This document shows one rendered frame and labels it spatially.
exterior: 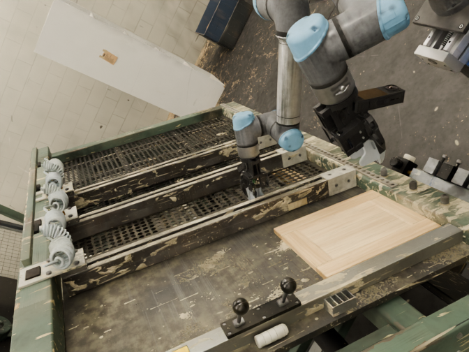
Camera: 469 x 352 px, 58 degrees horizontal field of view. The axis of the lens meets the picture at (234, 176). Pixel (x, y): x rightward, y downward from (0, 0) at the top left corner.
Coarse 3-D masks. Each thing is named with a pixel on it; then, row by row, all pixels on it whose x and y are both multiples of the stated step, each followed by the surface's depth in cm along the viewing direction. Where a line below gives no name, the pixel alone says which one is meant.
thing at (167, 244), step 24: (336, 168) 161; (288, 192) 151; (312, 192) 153; (336, 192) 158; (216, 216) 145; (240, 216) 144; (264, 216) 148; (72, 240) 127; (144, 240) 138; (168, 240) 136; (192, 240) 140; (72, 264) 126; (96, 264) 130; (120, 264) 132; (144, 264) 136; (72, 288) 129
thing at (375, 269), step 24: (432, 240) 117; (456, 240) 119; (360, 264) 113; (384, 264) 112; (408, 264) 114; (312, 288) 108; (336, 288) 106; (360, 288) 110; (288, 312) 102; (312, 312) 105; (216, 336) 99; (240, 336) 99
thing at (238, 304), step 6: (234, 300) 92; (240, 300) 91; (246, 300) 92; (234, 306) 91; (240, 306) 90; (246, 306) 91; (234, 312) 91; (240, 312) 90; (246, 312) 91; (240, 318) 97; (234, 324) 99; (240, 324) 99
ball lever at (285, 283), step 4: (284, 280) 95; (288, 280) 94; (292, 280) 95; (280, 284) 96; (284, 284) 94; (288, 284) 94; (292, 284) 94; (296, 284) 95; (284, 288) 94; (288, 288) 94; (292, 288) 94; (296, 288) 95; (284, 292) 95; (288, 292) 94; (292, 292) 95; (284, 296) 100; (276, 300) 104; (280, 300) 103; (284, 300) 102; (280, 304) 103; (284, 304) 103
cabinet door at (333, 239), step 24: (312, 216) 144; (336, 216) 141; (360, 216) 139; (384, 216) 136; (408, 216) 133; (288, 240) 133; (312, 240) 131; (336, 240) 129; (360, 240) 127; (384, 240) 124; (408, 240) 122; (312, 264) 121; (336, 264) 118
